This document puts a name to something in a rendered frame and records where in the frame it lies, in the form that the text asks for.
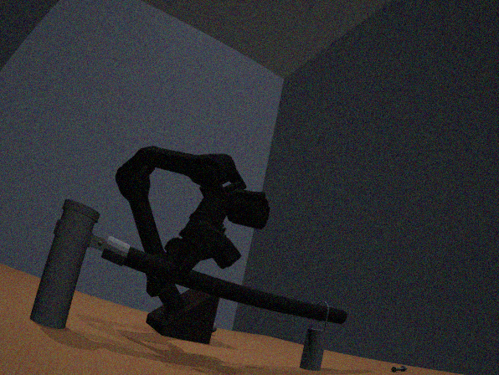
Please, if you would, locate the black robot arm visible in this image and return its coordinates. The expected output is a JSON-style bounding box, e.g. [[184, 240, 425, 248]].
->
[[116, 146, 270, 315]]

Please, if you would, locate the black long rod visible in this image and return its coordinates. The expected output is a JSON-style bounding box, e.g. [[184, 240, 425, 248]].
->
[[124, 246, 347, 324]]

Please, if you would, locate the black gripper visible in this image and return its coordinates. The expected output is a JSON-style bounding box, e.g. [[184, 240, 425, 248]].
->
[[164, 206, 228, 283]]

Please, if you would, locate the dark grey post with cap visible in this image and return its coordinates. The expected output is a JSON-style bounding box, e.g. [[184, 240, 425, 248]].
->
[[29, 199, 100, 329]]

